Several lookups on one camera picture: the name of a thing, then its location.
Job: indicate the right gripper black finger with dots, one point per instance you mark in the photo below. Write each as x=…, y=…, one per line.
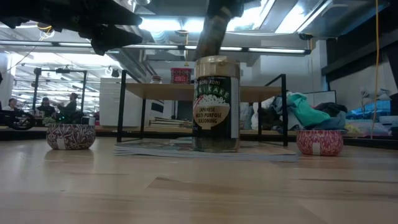
x=227, y=7

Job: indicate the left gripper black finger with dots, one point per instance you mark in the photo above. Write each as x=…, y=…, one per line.
x=121, y=17
x=115, y=40

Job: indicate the yellow-lidded dark spice jar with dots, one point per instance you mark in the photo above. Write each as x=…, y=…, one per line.
x=213, y=34

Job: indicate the red smoked paprika tin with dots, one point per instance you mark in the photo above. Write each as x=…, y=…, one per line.
x=181, y=76

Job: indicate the gold-lidded furikake seasoning jar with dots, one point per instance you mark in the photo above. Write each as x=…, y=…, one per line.
x=214, y=109

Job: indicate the wooden shelf black metal legs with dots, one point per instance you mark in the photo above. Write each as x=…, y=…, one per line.
x=161, y=91

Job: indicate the black linear light bar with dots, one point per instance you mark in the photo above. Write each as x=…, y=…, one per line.
x=245, y=49

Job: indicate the white cabinet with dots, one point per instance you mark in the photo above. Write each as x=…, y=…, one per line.
x=109, y=102

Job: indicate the person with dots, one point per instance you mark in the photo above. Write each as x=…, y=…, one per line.
x=70, y=107
x=12, y=106
x=46, y=109

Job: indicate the white cup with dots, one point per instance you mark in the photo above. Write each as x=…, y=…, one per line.
x=90, y=121

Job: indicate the stack of books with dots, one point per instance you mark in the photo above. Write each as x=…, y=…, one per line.
x=161, y=122

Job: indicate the small green plant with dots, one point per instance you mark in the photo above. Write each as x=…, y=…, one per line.
x=49, y=120

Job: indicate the maroon patterned round tin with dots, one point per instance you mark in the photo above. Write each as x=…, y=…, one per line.
x=74, y=137

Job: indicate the white cloth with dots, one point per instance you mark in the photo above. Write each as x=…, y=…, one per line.
x=253, y=116

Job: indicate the black wheel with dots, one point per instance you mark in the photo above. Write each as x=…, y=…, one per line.
x=12, y=115

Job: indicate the teal cloth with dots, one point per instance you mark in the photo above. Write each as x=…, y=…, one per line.
x=306, y=112

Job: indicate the pile of dark clothes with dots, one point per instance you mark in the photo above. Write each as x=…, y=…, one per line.
x=334, y=119

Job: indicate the pink patterned round tin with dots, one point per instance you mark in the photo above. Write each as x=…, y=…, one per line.
x=329, y=143

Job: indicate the white lamp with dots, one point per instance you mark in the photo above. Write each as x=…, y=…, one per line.
x=384, y=95

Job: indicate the silver ventilation duct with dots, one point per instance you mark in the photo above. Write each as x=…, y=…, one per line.
x=130, y=62

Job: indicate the black security camera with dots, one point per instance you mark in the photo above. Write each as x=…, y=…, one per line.
x=305, y=36

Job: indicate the black metal rig frame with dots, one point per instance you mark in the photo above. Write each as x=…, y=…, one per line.
x=36, y=90

